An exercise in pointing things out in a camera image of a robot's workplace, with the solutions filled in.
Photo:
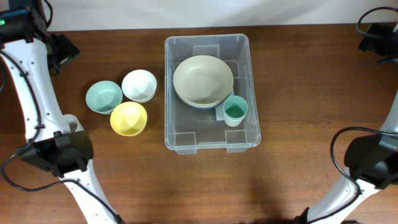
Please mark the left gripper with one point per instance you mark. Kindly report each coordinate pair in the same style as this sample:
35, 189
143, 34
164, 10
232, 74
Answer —
68, 48

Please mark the blue plate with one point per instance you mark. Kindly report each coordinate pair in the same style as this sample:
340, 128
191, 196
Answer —
200, 107

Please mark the clear plastic storage bin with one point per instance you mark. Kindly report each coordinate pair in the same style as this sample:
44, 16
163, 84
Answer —
188, 129

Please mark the cream plate bottom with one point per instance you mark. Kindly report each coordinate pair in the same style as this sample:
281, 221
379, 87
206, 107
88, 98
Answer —
208, 104

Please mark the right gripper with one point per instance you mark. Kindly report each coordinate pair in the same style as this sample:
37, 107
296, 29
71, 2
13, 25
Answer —
377, 45

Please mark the white label in bin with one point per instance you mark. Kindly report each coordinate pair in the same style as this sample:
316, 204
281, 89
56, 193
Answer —
219, 113

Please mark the grey cup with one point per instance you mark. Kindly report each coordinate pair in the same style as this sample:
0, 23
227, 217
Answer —
73, 122

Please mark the mint green small bowl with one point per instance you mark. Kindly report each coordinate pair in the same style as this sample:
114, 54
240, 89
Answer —
104, 96

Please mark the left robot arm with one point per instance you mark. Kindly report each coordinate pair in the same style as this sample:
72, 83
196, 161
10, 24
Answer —
56, 142

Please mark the cream cup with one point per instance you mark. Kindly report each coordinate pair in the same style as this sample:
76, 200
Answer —
233, 122

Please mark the mint green cup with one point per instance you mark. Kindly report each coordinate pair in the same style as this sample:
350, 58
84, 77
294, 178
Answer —
235, 107

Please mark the white small bowl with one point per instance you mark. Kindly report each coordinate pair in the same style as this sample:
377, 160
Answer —
139, 86

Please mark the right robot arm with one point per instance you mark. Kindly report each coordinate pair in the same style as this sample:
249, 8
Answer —
370, 165

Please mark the yellow small bowl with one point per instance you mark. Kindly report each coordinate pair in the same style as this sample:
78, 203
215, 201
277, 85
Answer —
129, 119

